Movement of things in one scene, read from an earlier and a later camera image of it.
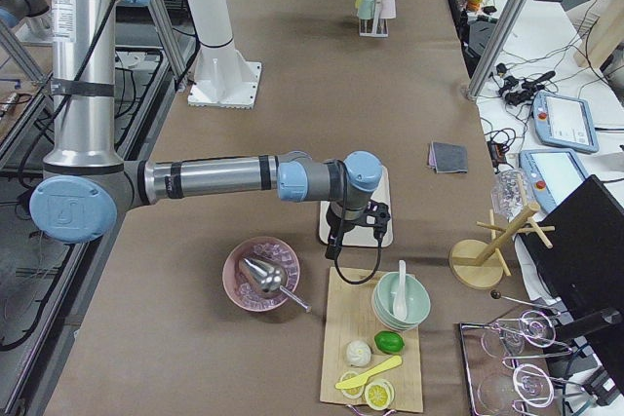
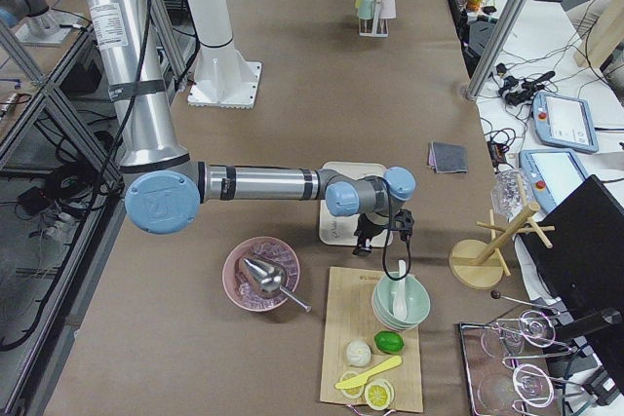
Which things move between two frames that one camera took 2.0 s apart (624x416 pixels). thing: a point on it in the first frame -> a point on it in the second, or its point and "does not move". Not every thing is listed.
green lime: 388,342 does not move
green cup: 366,8 does not move
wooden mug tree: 476,265 does not move
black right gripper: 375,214 -> 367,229
